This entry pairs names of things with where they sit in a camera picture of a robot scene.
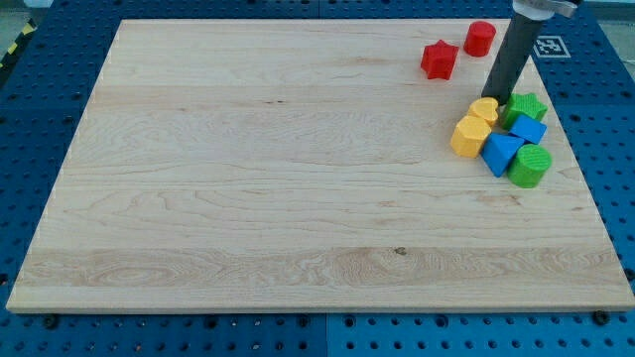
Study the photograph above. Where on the red star block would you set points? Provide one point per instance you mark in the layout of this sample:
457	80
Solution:
438	60

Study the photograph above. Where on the white fiducial marker tag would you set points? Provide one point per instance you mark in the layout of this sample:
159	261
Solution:
551	47

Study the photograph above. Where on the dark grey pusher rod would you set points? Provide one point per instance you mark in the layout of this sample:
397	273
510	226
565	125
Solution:
511	58

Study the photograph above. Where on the blue cube block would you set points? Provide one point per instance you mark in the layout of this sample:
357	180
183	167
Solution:
529	129

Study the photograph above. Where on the yellow heart block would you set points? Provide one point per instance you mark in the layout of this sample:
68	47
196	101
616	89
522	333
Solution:
485	108

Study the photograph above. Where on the silver rod mount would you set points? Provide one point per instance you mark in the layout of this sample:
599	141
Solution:
542	10

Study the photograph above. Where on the yellow hexagon block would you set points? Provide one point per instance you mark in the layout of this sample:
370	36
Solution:
469	136

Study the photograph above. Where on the green cylinder block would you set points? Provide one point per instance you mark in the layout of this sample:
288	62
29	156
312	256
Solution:
529	165

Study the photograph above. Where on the red cylinder block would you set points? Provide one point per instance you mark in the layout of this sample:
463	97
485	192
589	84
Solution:
479	39

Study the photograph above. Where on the yellow black hazard tape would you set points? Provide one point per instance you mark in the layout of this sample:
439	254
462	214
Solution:
19	45

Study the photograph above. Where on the blue triangle block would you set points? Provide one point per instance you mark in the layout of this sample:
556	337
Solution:
499	150

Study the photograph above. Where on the light wooden board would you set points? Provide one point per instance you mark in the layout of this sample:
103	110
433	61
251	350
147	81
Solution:
303	166

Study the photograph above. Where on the green star block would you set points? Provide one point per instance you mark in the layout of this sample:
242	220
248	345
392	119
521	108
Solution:
522	104

